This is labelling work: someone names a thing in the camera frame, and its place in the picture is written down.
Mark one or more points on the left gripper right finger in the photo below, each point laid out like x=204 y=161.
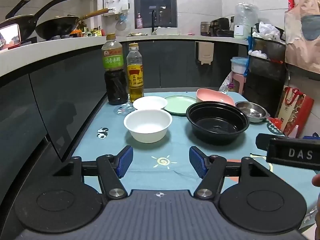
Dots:
x=211 y=169

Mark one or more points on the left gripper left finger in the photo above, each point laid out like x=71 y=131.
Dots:
x=111 y=168

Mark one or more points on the black plastic bowl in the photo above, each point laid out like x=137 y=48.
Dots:
x=216 y=123

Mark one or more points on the white deep bowl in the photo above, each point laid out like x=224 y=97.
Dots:
x=148 y=126

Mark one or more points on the stainless steel bowl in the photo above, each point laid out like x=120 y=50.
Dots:
x=253 y=111

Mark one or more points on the green plate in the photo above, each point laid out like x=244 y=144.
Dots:
x=178 y=104

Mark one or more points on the pink oval bowl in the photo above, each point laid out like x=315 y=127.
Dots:
x=205 y=94

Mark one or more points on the white shallow plate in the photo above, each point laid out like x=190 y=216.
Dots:
x=150 y=102

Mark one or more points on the black kitchen faucet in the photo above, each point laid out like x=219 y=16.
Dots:
x=153 y=22

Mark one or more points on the person's right hand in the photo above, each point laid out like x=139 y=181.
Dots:
x=316 y=180

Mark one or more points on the red plastic wrapper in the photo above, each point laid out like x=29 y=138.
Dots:
x=274 y=125

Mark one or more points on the red gift bag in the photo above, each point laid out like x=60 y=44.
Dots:
x=294 y=110

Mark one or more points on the blue patterned tablecloth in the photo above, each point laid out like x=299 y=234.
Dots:
x=164 y=165

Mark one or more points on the black storage rack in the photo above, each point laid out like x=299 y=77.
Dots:
x=266 y=70

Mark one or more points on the dark soy sauce bottle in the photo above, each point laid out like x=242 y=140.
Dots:
x=113 y=63

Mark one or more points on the pink plastic stool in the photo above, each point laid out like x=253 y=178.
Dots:
x=241 y=80

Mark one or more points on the yellow oil bottle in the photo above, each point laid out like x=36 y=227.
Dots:
x=135 y=72

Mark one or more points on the white lidded container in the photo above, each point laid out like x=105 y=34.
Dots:
x=239 y=65

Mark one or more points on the beige hanging bin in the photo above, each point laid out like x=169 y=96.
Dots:
x=205 y=52

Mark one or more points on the black countertop appliance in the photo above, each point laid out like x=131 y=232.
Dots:
x=216 y=28

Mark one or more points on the white water purifier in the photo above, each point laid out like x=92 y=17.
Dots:
x=245 y=18

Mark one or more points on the pink soap bottle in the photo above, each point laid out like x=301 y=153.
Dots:
x=139 y=22

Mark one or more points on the black frying pan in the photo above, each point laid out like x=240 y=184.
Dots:
x=27 y=23

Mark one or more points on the black wok wooden handle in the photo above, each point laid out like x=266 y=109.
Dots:
x=63 y=25

